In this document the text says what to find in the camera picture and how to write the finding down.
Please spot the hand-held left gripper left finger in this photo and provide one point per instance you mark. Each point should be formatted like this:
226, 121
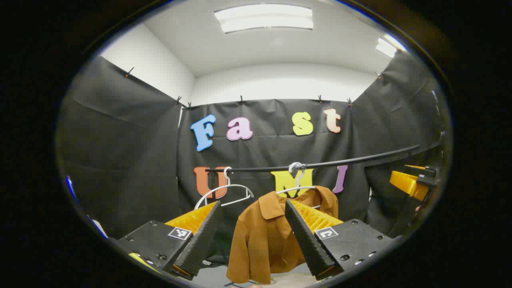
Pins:
200, 244

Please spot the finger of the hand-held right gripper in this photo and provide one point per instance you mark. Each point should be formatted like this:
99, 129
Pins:
408, 184
424, 171

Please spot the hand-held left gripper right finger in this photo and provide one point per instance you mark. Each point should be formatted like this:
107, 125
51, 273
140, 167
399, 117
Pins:
308, 244

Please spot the brown jacket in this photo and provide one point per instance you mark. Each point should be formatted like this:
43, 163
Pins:
260, 240

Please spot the white clothes hanger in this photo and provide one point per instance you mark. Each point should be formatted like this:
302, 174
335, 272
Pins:
236, 185
297, 183

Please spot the black clothes rack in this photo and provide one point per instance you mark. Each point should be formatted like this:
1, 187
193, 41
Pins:
340, 162

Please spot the black backdrop cloth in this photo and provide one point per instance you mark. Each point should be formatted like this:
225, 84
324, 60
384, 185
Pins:
120, 160

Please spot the ceiling light panel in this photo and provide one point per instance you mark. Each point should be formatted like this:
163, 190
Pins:
386, 48
264, 18

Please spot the row of black cloth clips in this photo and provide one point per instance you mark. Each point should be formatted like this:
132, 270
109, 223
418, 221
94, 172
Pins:
241, 99

